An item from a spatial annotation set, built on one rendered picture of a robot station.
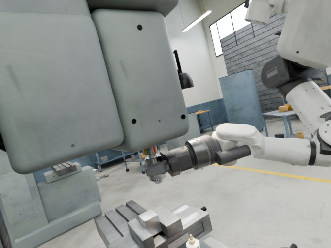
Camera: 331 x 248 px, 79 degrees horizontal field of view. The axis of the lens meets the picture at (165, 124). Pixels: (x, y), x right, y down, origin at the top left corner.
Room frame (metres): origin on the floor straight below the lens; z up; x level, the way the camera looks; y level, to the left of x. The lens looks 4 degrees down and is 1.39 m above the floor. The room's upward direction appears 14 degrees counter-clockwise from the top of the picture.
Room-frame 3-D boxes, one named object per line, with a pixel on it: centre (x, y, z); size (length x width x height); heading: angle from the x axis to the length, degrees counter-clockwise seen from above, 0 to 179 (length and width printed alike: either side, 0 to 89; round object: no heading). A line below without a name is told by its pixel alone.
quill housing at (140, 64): (0.55, 0.06, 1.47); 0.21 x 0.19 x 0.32; 31
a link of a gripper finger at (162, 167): (0.52, 0.05, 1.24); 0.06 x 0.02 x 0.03; 103
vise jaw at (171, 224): (0.71, 0.09, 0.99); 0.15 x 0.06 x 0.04; 29
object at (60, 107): (0.45, 0.22, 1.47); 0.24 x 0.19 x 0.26; 31
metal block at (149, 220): (0.68, 0.14, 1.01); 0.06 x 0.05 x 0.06; 29
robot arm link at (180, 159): (0.57, -0.03, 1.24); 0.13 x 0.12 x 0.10; 13
